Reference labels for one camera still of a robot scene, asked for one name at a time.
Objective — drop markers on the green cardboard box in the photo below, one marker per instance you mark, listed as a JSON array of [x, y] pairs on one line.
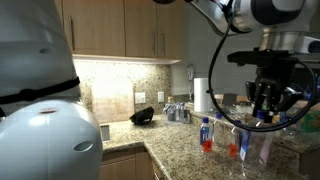
[[311, 121]]

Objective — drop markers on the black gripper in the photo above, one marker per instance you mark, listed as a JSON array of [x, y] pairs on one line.
[[272, 76]]

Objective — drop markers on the narrow white wall outlet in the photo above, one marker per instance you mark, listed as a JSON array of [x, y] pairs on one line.
[[161, 97]]

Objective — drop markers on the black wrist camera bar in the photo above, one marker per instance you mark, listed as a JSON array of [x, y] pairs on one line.
[[253, 57]]

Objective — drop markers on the white wall phone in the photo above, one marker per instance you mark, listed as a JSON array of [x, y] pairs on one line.
[[191, 71]]

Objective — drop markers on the wide white wall outlet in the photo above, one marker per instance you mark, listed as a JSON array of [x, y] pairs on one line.
[[140, 98]]

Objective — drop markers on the small grey panel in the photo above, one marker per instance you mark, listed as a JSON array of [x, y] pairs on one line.
[[105, 132]]

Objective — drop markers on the white paper towel roll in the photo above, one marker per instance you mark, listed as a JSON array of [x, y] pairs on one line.
[[201, 95]]

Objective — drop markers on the wooden upper cabinet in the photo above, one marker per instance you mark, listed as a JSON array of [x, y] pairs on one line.
[[96, 30]]

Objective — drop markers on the black round appliance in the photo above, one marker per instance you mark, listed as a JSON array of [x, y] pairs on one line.
[[143, 116]]

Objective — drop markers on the small wrapped water bottle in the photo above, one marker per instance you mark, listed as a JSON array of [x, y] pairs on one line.
[[170, 113], [182, 113]]

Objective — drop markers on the dark jar cork lid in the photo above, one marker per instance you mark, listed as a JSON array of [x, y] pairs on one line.
[[170, 99]]

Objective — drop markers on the wooden chair back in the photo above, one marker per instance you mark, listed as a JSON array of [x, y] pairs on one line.
[[241, 99]]

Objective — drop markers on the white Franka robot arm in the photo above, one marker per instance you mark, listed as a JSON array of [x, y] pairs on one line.
[[43, 140]]

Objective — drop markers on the wooden lower cabinet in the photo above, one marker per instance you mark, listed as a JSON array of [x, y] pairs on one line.
[[126, 166]]

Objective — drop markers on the clear plastic container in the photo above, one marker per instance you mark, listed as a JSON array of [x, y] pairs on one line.
[[226, 110]]

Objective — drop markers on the wooden cabinet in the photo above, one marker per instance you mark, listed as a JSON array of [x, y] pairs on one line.
[[96, 30], [126, 166]]

